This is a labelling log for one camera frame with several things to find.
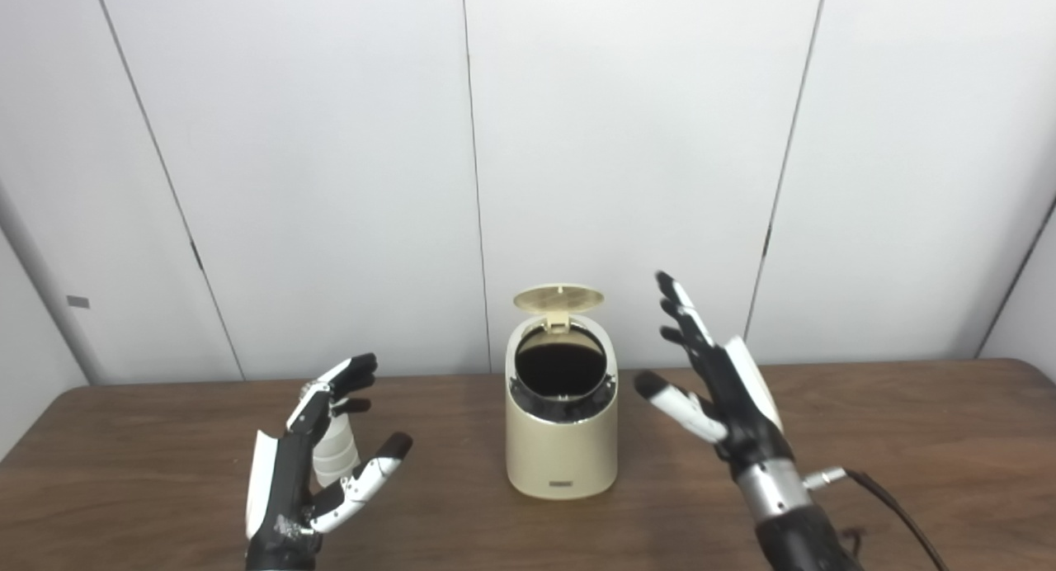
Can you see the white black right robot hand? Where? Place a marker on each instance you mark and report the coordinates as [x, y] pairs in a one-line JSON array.
[[738, 406]]

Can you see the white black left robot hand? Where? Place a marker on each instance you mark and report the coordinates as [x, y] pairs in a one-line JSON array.
[[285, 488]]

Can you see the white paper cup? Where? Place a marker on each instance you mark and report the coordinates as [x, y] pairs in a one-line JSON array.
[[338, 451]]

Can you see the cream-colored lidded bin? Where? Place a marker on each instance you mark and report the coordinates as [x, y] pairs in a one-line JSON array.
[[561, 451]]

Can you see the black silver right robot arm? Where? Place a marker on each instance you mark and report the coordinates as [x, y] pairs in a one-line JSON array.
[[792, 530]]

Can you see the small gray wall tag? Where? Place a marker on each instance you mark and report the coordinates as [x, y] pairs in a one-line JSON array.
[[78, 302]]

